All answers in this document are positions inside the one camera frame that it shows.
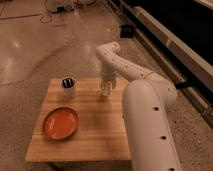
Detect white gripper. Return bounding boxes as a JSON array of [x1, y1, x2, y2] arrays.
[[100, 65, 117, 90]]

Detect clear plastic bottle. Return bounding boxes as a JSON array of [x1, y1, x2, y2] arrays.
[[101, 81, 111, 97]]

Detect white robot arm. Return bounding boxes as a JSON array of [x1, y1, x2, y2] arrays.
[[95, 42, 182, 171]]

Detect wooden table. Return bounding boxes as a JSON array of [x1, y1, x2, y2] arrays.
[[25, 78, 130, 163]]

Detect black box on floor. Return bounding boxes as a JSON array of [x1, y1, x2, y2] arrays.
[[120, 25, 135, 38]]

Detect orange plate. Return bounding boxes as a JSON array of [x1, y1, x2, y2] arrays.
[[42, 107, 79, 140]]

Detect metal rail along wall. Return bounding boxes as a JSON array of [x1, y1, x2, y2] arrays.
[[107, 0, 213, 128]]

